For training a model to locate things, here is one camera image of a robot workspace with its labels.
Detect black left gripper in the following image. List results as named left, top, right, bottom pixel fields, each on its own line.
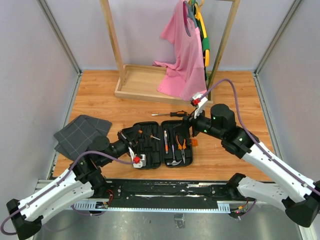
left=100, top=124, right=141, bottom=166

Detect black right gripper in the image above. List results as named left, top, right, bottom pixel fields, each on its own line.
left=173, top=105, right=225, bottom=140

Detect small orange black screwdriver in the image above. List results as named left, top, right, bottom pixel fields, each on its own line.
left=138, top=130, right=161, bottom=141

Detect silver orange utility knife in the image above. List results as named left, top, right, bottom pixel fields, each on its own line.
left=164, top=130, right=169, bottom=154

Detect orange black pliers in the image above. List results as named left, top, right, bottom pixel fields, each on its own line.
left=176, top=134, right=187, bottom=164

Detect black plastic tool case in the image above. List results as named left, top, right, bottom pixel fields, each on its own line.
left=133, top=120, right=194, bottom=170

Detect claw hammer black grip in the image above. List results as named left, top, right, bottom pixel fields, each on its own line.
left=166, top=144, right=182, bottom=166

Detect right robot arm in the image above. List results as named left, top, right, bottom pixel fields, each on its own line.
left=183, top=93, right=320, bottom=228

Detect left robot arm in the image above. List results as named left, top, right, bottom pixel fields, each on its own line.
left=6, top=124, right=140, bottom=240

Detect pink t-shirt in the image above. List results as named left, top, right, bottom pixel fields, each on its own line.
left=153, top=0, right=207, bottom=101

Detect wooden clothes rack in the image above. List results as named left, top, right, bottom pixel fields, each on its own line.
left=100, top=0, right=240, bottom=104

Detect dark grey folded cloth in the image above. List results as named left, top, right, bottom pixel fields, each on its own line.
left=54, top=114, right=112, bottom=161

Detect green yellow hangers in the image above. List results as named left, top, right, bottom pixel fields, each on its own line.
left=188, top=0, right=210, bottom=81

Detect black orange screwdriver handle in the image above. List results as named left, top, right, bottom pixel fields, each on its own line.
left=151, top=110, right=188, bottom=118

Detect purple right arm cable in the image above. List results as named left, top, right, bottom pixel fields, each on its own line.
left=199, top=78, right=320, bottom=221

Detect grey cable duct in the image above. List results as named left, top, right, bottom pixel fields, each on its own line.
left=73, top=200, right=231, bottom=214

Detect right aluminium frame post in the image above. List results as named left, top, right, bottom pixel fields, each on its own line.
left=253, top=0, right=305, bottom=76

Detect aluminium frame post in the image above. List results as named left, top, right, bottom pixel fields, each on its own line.
left=36, top=0, right=83, bottom=76
left=253, top=0, right=305, bottom=76

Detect left aluminium frame post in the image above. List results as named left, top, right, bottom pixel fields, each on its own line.
left=36, top=0, right=83, bottom=76

